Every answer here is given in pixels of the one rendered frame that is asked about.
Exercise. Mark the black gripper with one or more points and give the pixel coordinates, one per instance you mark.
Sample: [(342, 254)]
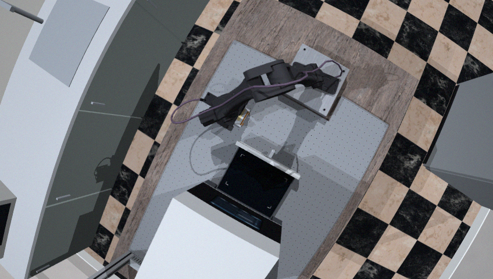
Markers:
[(229, 125)]

